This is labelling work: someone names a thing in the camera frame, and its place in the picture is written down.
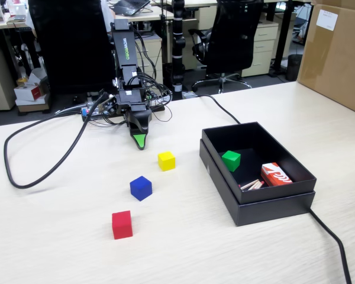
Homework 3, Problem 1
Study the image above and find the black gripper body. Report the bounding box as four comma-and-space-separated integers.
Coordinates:
115, 88, 150, 115

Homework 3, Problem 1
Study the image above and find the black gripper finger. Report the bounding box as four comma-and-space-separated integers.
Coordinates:
129, 108, 153, 133
127, 122, 148, 151

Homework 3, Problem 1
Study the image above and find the green wooden cube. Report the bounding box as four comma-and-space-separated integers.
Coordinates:
221, 150, 241, 172

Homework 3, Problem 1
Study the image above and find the yellow wooden cube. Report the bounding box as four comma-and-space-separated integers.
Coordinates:
157, 151, 176, 172

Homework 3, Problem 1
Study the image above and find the blue wooden cube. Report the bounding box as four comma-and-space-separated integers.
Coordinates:
130, 175, 153, 202

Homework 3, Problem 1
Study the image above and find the red wooden cube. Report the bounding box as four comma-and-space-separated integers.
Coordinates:
111, 210, 134, 240

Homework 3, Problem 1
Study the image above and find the blue controller circuit board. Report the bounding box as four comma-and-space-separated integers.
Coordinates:
80, 100, 108, 122

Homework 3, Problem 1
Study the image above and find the black segmented pole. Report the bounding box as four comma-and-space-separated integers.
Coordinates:
170, 0, 186, 101

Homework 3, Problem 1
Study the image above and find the black mesh office chair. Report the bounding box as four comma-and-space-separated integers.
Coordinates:
27, 0, 117, 100

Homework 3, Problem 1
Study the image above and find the black laptop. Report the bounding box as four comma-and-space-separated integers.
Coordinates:
110, 0, 152, 17

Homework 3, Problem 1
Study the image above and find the white and red carton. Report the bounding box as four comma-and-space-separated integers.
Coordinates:
14, 82, 49, 103

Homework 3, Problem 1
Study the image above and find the black office chair with armrests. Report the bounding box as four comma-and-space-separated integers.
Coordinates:
188, 0, 266, 94

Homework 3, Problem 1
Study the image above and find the red and white matchbox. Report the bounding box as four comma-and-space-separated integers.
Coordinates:
260, 162, 293, 188

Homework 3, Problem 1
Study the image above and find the black cardboard box lid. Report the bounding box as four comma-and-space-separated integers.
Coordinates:
199, 138, 317, 227

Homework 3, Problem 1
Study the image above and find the black cardboard box tray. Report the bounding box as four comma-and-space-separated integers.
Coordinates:
201, 121, 318, 205

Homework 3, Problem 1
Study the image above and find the black waste bin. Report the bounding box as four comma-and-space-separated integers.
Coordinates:
285, 54, 304, 82

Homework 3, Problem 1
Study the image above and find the large brown cardboard box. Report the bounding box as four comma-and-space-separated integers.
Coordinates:
296, 0, 355, 118

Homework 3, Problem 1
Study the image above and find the white paper label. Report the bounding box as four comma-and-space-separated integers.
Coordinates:
317, 9, 339, 31

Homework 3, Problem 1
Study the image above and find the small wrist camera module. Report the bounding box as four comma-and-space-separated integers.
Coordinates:
99, 93, 118, 116

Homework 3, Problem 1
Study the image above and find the thin black wire bundle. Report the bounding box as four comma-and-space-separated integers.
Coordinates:
129, 22, 174, 122

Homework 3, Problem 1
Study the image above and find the thick black looped cable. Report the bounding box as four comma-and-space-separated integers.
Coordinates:
3, 92, 109, 189

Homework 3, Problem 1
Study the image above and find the thick black straight cable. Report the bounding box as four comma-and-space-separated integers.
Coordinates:
192, 93, 353, 284

